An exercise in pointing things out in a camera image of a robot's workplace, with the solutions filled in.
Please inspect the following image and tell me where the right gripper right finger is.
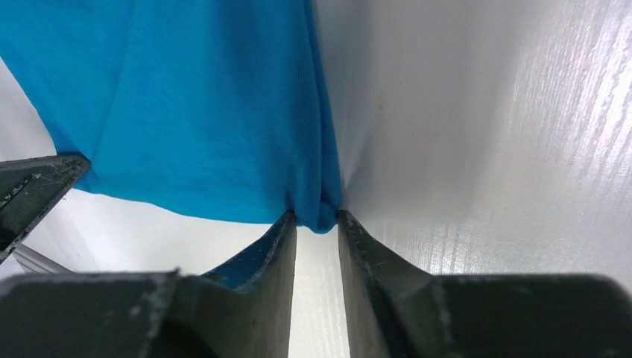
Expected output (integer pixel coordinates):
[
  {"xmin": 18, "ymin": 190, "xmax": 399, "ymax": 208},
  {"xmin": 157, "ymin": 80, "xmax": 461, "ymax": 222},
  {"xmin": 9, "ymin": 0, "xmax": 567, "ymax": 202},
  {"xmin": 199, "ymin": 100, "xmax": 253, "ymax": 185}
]
[{"xmin": 338, "ymin": 210, "xmax": 631, "ymax": 357}]

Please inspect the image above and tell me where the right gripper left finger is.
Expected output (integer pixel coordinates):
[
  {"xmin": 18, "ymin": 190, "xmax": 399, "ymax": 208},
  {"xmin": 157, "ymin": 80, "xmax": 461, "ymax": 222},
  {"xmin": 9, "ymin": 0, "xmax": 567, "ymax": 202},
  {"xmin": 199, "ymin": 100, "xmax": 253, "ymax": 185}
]
[{"xmin": 1, "ymin": 211, "xmax": 297, "ymax": 357}]

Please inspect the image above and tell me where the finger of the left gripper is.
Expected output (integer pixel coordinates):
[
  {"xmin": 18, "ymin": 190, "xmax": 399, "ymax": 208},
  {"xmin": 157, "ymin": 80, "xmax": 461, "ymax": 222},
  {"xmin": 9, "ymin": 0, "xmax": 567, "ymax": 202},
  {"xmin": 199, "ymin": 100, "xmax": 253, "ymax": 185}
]
[{"xmin": 1, "ymin": 154, "xmax": 91, "ymax": 261}]

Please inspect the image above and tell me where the blue t shirt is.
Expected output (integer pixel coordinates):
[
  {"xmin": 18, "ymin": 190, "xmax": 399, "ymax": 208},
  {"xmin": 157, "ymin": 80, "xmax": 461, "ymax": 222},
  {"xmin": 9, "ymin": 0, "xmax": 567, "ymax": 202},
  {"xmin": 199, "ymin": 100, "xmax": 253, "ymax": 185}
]
[{"xmin": 1, "ymin": 1, "xmax": 342, "ymax": 233}]

